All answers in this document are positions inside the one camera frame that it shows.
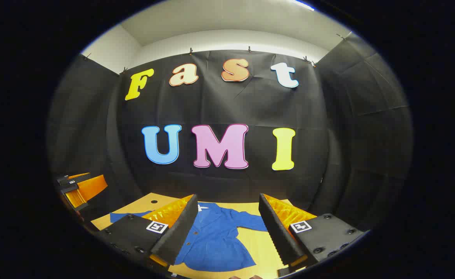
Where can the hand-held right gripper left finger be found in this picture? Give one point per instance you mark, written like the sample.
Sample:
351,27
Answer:
180,228

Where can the black backdrop cloth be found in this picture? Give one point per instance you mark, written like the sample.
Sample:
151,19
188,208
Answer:
231,104

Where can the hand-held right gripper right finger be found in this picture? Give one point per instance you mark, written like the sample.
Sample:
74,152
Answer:
275,228

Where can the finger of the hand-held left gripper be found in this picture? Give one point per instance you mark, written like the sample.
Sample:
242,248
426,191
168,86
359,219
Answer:
74,177
91,188

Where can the blue button-up jacket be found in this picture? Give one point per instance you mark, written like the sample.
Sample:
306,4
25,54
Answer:
215,240

